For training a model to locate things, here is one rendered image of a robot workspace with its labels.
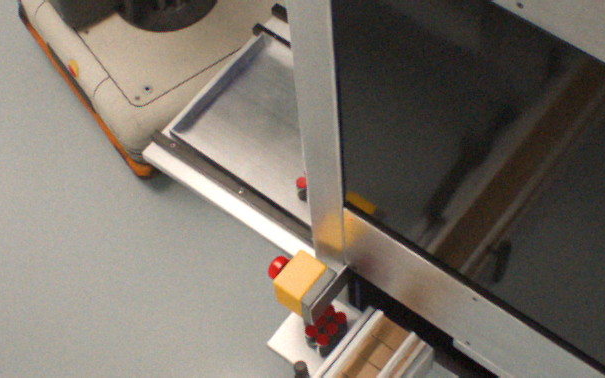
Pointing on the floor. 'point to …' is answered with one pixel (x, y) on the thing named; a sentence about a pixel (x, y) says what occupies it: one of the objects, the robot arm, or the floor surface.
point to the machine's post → (321, 128)
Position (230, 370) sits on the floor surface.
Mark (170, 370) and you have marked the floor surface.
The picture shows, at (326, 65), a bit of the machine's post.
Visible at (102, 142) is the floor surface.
